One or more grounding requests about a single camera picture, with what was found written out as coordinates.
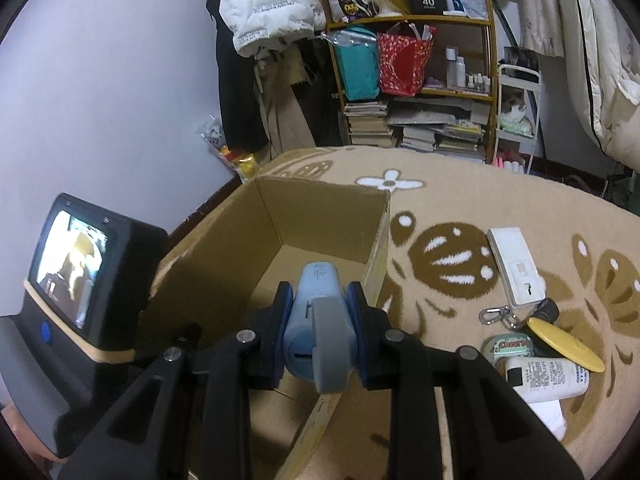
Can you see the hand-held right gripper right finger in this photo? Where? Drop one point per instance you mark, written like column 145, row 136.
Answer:
column 356, row 315

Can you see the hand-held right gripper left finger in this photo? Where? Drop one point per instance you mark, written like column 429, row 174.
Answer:
column 283, row 315

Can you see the blue handheld fan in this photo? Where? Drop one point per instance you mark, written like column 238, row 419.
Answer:
column 320, row 340

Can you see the brown cardboard box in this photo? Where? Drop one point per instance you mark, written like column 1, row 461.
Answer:
column 310, row 220

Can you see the pale green printed case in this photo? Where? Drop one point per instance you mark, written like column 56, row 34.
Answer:
column 507, row 346

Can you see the white rectangular remote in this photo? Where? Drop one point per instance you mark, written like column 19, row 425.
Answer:
column 515, row 265

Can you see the key bunch with carabiner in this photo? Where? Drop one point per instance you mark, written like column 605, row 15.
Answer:
column 546, row 310

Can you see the yellow round disc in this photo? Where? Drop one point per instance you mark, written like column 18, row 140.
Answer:
column 565, row 342

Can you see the person's left forearm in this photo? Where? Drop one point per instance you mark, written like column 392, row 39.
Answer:
column 20, row 432

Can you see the beige flower patterned blanket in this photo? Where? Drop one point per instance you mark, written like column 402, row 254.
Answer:
column 450, row 200

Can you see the yellow red packet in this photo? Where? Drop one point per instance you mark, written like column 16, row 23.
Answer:
column 242, row 165

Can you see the clear bag with toy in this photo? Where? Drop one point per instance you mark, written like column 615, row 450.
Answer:
column 213, row 132

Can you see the stack of books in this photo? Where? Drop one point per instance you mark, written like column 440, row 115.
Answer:
column 367, row 125

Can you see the beige hanging coat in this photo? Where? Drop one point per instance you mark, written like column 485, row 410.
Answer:
column 285, row 120

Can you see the pile of magazines and books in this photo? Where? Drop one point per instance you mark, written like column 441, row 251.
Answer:
column 440, row 130

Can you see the white lotion bottle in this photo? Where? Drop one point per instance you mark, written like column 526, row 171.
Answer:
column 550, row 377

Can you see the black hanging coat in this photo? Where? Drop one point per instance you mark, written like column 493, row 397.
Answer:
column 235, row 90

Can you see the pink and white bottles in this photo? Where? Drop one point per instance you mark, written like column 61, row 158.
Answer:
column 510, row 165

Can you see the white paper packet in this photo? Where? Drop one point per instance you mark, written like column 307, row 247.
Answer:
column 550, row 417

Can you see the teal bag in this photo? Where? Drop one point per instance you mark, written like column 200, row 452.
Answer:
column 357, row 70

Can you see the pale green packet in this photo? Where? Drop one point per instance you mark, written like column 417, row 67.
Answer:
column 515, row 126

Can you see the red patterned bag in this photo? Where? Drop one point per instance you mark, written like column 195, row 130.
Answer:
column 400, row 70

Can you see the plush cat toy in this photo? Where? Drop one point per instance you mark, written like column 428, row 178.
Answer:
column 514, row 106

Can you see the row of small bottles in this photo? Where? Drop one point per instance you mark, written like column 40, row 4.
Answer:
column 479, row 84

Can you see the clear plastic bottle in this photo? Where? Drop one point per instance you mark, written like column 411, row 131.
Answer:
column 460, row 75

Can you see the white pump bottle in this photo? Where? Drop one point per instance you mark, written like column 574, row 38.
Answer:
column 451, row 70

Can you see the white metal cart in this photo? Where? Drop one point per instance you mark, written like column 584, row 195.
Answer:
column 520, row 73

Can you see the wooden shelf rack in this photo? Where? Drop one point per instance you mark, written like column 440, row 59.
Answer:
column 400, row 20

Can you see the white puffer jacket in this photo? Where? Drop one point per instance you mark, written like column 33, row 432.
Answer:
column 270, row 5

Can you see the dark items on cart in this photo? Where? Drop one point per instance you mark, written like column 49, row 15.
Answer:
column 520, row 57

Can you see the white duvet black piping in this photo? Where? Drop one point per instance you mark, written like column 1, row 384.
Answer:
column 615, row 85

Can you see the cream hanging sheet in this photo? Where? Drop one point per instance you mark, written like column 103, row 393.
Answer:
column 540, row 10

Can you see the dark wooden bed frame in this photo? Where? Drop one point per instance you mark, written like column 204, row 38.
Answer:
column 200, row 210

